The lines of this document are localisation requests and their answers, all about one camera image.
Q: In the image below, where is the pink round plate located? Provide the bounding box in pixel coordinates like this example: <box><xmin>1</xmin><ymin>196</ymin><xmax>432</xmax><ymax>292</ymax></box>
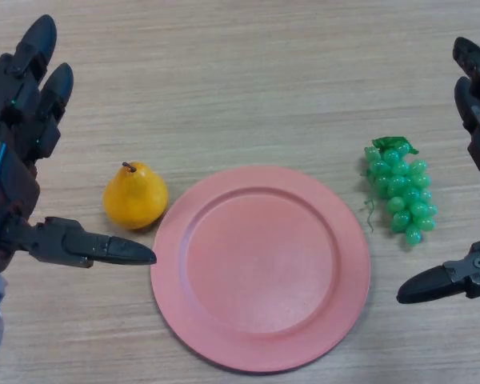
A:
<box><xmin>150</xmin><ymin>165</ymin><xmax>371</xmax><ymax>375</ymax></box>

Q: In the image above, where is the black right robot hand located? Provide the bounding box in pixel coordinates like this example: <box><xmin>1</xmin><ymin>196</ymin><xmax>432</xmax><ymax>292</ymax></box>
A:
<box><xmin>396</xmin><ymin>37</ymin><xmax>480</xmax><ymax>305</ymax></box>

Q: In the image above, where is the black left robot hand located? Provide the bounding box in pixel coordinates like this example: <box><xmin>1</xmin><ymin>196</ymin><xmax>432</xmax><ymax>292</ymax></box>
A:
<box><xmin>0</xmin><ymin>14</ymin><xmax>158</xmax><ymax>275</ymax></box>

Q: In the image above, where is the green grape bunch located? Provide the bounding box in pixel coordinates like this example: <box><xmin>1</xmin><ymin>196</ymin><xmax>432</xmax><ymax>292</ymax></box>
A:
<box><xmin>361</xmin><ymin>136</ymin><xmax>438</xmax><ymax>247</ymax></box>

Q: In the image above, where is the yellow pear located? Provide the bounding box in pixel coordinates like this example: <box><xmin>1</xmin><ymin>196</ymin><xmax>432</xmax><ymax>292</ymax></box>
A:
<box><xmin>102</xmin><ymin>161</ymin><xmax>170</xmax><ymax>230</ymax></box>

